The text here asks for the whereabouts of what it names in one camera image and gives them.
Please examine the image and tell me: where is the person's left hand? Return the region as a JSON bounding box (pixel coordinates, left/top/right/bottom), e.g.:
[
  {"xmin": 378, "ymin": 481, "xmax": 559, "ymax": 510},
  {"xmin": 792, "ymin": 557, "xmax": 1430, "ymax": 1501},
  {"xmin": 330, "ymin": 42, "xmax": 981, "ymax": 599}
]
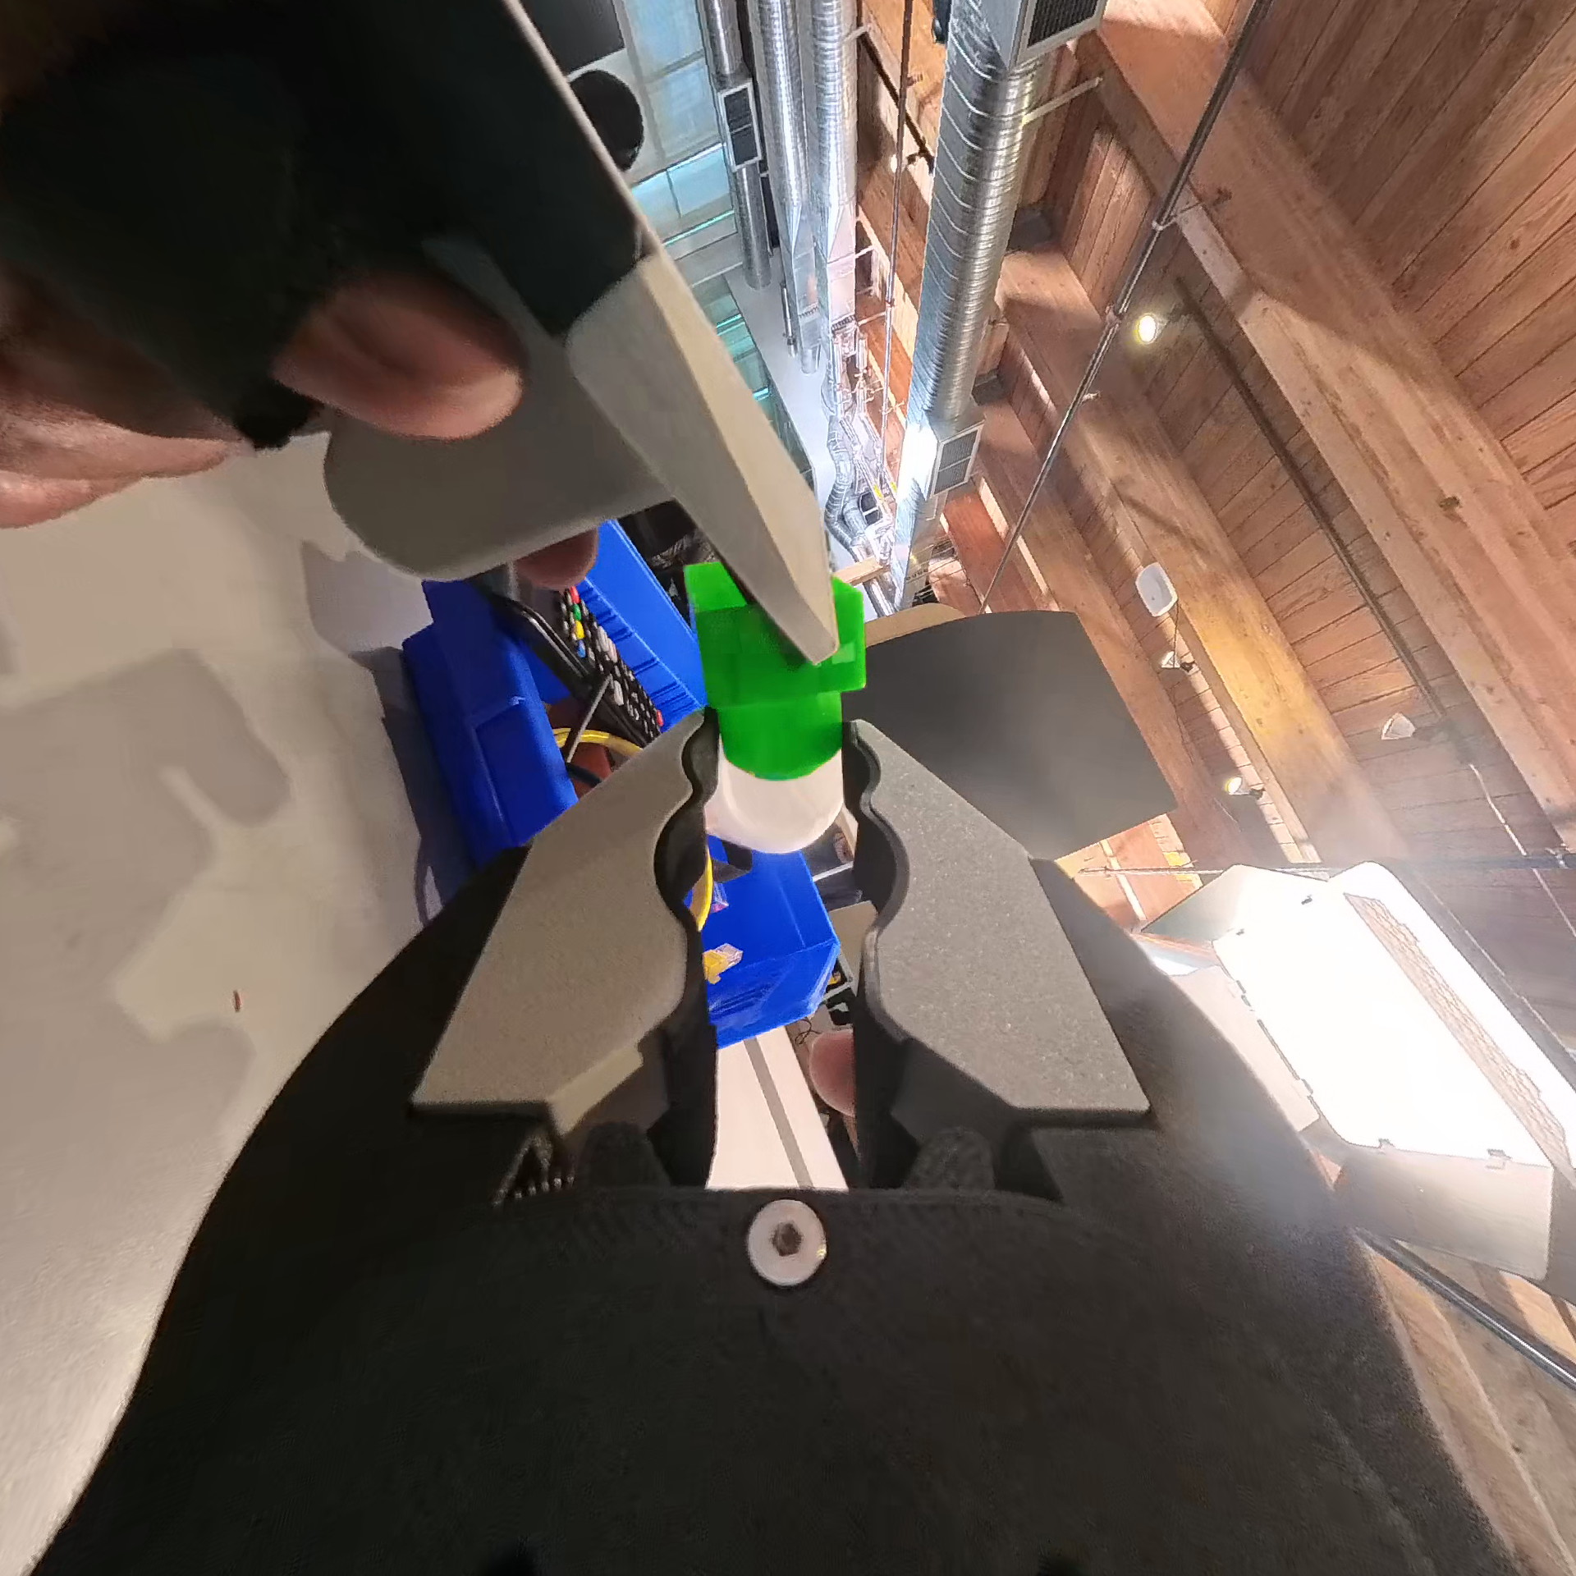
[{"xmin": 0, "ymin": 271, "xmax": 600, "ymax": 596}]

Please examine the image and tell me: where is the black metal stand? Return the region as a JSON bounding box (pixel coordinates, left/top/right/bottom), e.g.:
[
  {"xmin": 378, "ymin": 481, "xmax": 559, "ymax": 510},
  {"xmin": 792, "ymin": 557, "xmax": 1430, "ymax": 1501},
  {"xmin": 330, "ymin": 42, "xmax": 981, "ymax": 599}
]
[{"xmin": 1364, "ymin": 1229, "xmax": 1576, "ymax": 1385}]

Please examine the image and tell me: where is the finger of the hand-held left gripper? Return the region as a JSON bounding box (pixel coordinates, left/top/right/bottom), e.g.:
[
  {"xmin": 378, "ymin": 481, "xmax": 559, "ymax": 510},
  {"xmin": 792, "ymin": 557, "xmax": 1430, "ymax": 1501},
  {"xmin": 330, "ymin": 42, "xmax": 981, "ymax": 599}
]
[{"xmin": 322, "ymin": 238, "xmax": 843, "ymax": 667}]

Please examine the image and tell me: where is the white plastic bottle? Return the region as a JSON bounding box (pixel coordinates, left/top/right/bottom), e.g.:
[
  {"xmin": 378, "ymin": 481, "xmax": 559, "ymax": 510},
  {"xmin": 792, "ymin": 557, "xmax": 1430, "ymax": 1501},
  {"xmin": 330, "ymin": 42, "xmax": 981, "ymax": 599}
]
[{"xmin": 703, "ymin": 755, "xmax": 849, "ymax": 858}]

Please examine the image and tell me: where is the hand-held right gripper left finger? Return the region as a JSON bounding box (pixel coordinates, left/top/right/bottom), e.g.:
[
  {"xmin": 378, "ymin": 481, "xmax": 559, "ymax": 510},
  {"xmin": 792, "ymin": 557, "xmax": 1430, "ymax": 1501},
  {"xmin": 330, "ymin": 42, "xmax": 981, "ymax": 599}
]
[{"xmin": 411, "ymin": 712, "xmax": 720, "ymax": 1186}]

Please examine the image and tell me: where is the green plastic toy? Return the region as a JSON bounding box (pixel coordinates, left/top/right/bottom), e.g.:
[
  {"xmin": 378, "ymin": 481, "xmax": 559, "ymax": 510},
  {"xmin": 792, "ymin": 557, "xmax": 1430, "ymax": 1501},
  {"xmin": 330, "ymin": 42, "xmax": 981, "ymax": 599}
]
[{"xmin": 681, "ymin": 561, "xmax": 868, "ymax": 786}]

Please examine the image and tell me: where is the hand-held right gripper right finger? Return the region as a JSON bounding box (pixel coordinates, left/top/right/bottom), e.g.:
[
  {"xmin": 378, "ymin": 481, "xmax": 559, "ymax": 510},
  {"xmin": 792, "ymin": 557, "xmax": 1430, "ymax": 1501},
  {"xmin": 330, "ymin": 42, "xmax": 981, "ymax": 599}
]
[{"xmin": 843, "ymin": 720, "xmax": 1152, "ymax": 1190}]

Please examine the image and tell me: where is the yellow network cable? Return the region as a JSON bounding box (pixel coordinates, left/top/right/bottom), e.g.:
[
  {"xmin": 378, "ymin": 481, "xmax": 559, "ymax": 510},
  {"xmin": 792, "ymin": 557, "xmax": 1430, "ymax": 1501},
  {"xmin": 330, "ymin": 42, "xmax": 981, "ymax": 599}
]
[{"xmin": 553, "ymin": 728, "xmax": 748, "ymax": 990}]

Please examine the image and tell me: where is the black cable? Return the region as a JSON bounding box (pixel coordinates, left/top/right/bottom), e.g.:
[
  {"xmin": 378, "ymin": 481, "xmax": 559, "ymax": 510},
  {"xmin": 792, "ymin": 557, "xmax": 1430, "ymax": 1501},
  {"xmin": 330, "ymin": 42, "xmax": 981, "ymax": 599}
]
[{"xmin": 489, "ymin": 590, "xmax": 619, "ymax": 757}]

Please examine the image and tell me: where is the dark panel with wooden edge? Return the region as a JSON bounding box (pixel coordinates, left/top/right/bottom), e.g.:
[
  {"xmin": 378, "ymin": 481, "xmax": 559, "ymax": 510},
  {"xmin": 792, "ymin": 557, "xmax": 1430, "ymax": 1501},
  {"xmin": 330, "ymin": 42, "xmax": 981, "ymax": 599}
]
[{"xmin": 849, "ymin": 609, "xmax": 1179, "ymax": 868}]

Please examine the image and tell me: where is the large blue plastic bin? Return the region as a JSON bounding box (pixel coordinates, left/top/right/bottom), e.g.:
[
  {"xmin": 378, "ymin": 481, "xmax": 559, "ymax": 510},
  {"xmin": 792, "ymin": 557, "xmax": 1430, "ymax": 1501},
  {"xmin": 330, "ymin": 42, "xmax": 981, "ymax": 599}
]
[{"xmin": 400, "ymin": 524, "xmax": 843, "ymax": 1052}]

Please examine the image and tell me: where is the metal air duct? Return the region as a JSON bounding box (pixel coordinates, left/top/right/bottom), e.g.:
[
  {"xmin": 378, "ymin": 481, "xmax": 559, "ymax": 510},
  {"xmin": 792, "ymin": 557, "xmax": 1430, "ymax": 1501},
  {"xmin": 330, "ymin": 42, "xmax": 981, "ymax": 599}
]
[
  {"xmin": 695, "ymin": 0, "xmax": 866, "ymax": 374},
  {"xmin": 891, "ymin": 0, "xmax": 1105, "ymax": 596}
]

